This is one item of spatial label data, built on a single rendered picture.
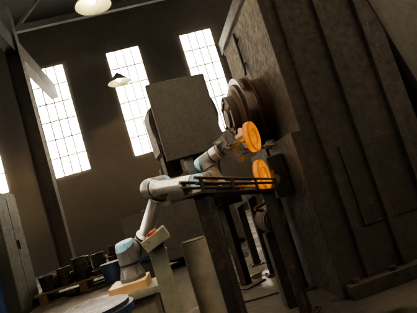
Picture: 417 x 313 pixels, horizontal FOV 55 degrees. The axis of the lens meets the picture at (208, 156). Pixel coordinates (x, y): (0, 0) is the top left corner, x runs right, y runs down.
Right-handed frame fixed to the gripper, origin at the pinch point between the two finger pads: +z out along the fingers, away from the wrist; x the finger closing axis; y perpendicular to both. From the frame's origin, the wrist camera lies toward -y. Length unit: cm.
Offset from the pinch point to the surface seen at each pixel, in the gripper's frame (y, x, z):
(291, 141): -13.5, 13.8, 11.9
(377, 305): -98, -1, 8
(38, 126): 373, 415, -529
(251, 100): 21.8, 29.7, 1.0
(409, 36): 5, 57, 87
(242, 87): 31.5, 30.3, 0.7
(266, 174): -21.4, 3.3, -5.5
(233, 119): 19.7, 31.2, -14.8
